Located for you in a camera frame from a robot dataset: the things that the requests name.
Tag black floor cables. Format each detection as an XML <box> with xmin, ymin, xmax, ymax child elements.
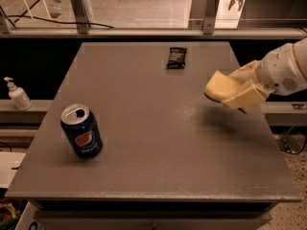
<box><xmin>278</xmin><ymin>126</ymin><xmax>307</xmax><ymax>155</ymax></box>

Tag right metal bracket post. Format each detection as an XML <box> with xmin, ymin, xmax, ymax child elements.
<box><xmin>203</xmin><ymin>0</ymin><xmax>220</xmax><ymax>35</ymax></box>

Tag yellow sponge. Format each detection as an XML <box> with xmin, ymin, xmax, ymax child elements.
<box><xmin>204</xmin><ymin>70</ymin><xmax>242</xmax><ymax>102</ymax></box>

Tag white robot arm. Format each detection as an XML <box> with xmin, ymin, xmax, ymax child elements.
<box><xmin>222</xmin><ymin>38</ymin><xmax>307</xmax><ymax>112</ymax></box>

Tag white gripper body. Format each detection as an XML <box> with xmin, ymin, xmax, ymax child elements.
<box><xmin>258</xmin><ymin>42</ymin><xmax>304</xmax><ymax>96</ymax></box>

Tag white pump bottle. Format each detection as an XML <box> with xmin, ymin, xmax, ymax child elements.
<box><xmin>4</xmin><ymin>77</ymin><xmax>32</xmax><ymax>110</ymax></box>

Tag black rxbar chocolate wrapper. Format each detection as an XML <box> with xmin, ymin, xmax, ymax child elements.
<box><xmin>167</xmin><ymin>47</ymin><xmax>187</xmax><ymax>69</ymax></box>

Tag metal bracket post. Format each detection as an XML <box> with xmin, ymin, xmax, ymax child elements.
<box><xmin>70</xmin><ymin>0</ymin><xmax>89</xmax><ymax>35</ymax></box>
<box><xmin>203</xmin><ymin>0</ymin><xmax>220</xmax><ymax>35</ymax></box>

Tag blue pepsi can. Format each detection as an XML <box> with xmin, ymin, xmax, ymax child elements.
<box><xmin>60</xmin><ymin>103</ymin><xmax>103</xmax><ymax>159</ymax></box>

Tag black cable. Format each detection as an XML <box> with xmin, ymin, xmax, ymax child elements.
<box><xmin>7</xmin><ymin>0</ymin><xmax>115</xmax><ymax>30</ymax></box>

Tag left metal bracket post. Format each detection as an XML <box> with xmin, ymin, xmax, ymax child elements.
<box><xmin>70</xmin><ymin>0</ymin><xmax>89</xmax><ymax>35</ymax></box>

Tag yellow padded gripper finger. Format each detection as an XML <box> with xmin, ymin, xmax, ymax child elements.
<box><xmin>222</xmin><ymin>82</ymin><xmax>274</xmax><ymax>112</ymax></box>
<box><xmin>229</xmin><ymin>60</ymin><xmax>260</xmax><ymax>82</ymax></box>

